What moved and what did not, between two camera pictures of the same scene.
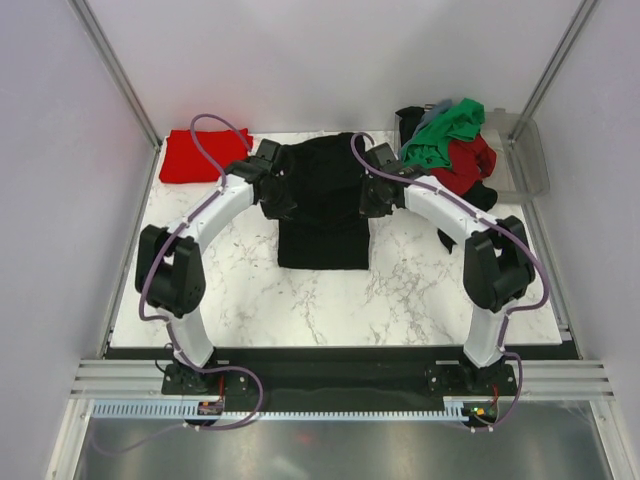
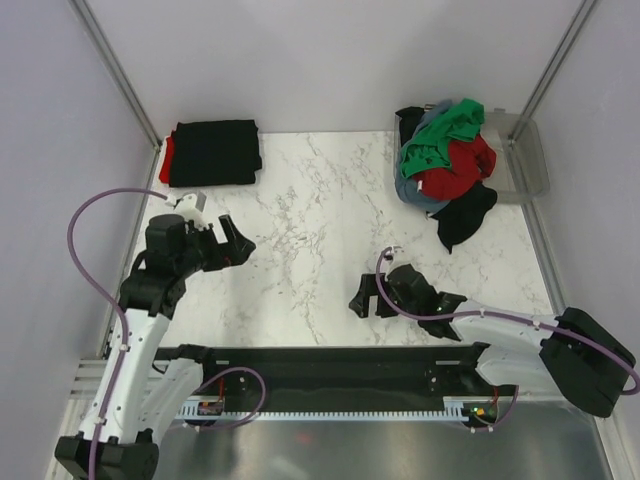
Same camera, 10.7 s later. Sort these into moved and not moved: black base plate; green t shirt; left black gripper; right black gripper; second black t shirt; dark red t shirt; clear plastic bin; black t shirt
Moved: black t shirt; right black gripper; left black gripper
Not moved: green t shirt; black base plate; second black t shirt; dark red t shirt; clear plastic bin
